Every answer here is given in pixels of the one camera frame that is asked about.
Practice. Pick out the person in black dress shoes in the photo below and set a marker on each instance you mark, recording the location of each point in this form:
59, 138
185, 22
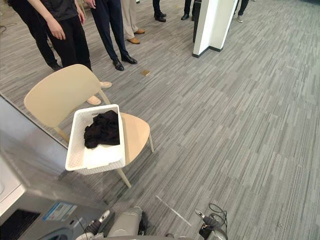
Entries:
158, 10
187, 10

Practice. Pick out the person in navy trousers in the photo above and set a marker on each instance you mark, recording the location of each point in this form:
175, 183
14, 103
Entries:
110, 30

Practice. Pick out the person in beige trousers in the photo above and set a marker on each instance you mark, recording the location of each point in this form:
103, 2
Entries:
130, 17

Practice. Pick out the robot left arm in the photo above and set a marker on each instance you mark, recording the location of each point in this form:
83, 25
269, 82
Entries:
87, 236

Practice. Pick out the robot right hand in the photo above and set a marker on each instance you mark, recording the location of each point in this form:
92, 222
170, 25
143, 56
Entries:
208, 223

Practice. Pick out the white plastic laundry basket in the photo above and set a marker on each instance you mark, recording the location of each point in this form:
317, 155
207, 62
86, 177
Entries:
100, 155

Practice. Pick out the white pillar with black base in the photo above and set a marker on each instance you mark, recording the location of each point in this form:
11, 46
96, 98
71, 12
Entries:
212, 25

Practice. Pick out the white floor tape strip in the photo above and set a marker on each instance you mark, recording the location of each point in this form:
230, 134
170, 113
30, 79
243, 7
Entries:
172, 211

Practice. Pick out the person in beige shoes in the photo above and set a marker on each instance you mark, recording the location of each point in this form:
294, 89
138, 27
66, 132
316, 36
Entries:
67, 32

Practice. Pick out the person in grey shoes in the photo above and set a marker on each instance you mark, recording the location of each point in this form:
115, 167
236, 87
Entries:
242, 10

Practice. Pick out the beige plastic chair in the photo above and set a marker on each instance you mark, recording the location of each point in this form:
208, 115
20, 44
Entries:
62, 92

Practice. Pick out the robot silver body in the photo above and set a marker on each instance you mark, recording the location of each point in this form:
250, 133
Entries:
126, 222

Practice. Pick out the blue white energy label sticker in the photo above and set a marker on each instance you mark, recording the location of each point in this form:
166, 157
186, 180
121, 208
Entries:
59, 211

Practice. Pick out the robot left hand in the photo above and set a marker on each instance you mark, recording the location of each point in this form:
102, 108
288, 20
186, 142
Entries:
97, 222

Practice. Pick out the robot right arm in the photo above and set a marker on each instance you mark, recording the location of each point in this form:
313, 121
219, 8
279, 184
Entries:
217, 235

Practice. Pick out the black clothes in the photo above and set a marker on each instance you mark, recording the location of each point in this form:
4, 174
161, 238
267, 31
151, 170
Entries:
103, 130

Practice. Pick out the silver washing machine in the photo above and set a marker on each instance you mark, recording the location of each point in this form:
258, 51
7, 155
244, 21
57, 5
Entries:
27, 155

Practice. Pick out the person in black sneakers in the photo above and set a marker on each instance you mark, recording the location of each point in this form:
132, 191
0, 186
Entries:
35, 35

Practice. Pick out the brass floor socket plate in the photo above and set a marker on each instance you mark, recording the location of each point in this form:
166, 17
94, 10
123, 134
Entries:
146, 73

